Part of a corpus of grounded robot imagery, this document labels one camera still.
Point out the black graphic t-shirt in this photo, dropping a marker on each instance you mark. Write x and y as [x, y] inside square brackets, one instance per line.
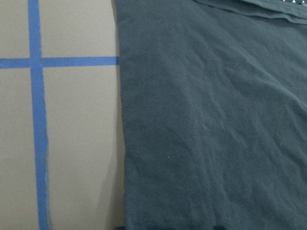
[214, 112]

